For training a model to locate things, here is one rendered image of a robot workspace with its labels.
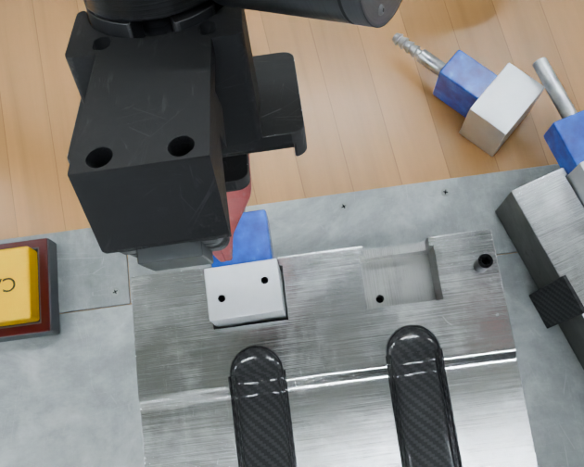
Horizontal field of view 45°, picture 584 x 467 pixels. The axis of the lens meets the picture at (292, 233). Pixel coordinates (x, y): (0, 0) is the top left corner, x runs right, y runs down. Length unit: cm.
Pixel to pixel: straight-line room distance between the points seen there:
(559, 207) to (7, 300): 44
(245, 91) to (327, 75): 38
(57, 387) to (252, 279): 22
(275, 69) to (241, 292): 18
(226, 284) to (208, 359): 6
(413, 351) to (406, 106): 24
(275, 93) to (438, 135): 33
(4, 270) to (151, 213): 39
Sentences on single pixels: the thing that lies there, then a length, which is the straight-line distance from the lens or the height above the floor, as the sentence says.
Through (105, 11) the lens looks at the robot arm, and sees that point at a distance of 28.
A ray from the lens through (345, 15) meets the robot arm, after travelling 23.
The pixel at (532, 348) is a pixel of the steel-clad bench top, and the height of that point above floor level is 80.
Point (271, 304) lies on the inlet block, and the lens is 46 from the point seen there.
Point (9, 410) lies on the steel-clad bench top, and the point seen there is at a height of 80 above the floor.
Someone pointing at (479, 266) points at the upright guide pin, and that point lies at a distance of 49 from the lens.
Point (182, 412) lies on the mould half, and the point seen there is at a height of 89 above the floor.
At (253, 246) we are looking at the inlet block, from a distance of 49.
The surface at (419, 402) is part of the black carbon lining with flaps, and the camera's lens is 50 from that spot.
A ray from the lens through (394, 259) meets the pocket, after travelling 53.
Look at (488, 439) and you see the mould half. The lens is 50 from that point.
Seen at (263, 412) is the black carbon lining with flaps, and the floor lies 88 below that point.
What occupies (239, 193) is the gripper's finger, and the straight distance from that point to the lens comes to 31.
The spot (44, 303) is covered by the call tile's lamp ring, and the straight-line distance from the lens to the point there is 61.
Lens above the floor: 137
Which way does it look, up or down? 75 degrees down
